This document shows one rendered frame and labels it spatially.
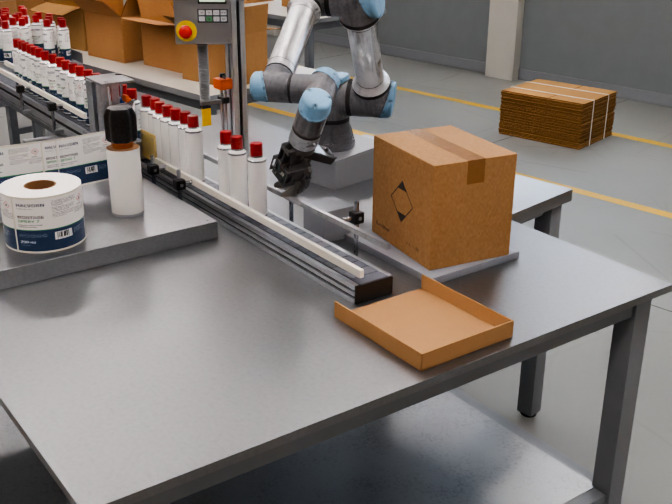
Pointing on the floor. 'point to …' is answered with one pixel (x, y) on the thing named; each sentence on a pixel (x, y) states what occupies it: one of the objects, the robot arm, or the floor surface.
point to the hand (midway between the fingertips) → (291, 193)
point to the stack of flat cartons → (557, 113)
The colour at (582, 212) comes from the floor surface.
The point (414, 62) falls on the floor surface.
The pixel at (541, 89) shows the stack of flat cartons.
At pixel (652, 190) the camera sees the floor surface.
